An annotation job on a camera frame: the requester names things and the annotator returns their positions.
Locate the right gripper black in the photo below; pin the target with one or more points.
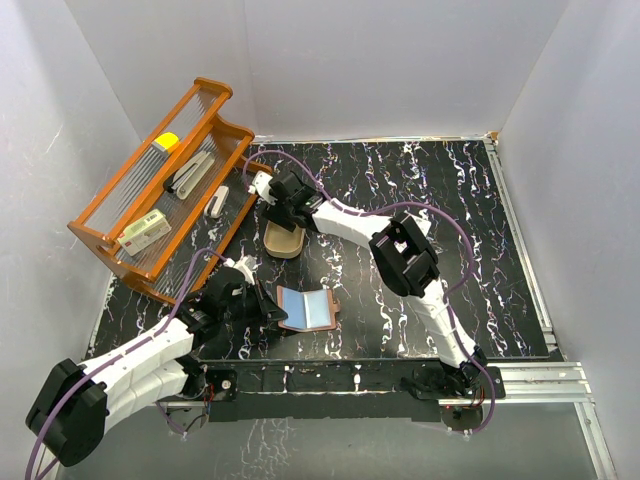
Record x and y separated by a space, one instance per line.
275 213

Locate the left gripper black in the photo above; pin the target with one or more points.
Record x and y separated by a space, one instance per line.
265 306

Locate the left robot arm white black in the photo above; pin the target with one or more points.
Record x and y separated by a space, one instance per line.
80 402

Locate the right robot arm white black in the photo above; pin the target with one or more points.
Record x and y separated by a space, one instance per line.
406 262

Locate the beige oval tray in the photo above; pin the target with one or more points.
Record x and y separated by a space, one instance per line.
281 243

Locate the small white stapler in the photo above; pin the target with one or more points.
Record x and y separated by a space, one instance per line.
215 206

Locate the grey black stapler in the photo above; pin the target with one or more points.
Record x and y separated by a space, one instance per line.
186 178

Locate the orange wooden shelf rack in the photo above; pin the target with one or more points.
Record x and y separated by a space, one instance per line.
185 257

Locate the yellow grey eraser block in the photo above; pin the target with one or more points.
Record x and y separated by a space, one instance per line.
166 143

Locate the green white staples box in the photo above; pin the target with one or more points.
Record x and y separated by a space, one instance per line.
143 232

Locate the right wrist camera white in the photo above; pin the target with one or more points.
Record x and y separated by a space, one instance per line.
260 185

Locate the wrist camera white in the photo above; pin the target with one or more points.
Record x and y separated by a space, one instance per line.
260 185
247 265

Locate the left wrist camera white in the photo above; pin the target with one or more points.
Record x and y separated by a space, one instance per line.
247 265

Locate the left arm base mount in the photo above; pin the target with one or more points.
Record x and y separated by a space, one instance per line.
191 408

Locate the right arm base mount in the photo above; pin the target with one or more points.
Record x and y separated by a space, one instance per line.
431 380

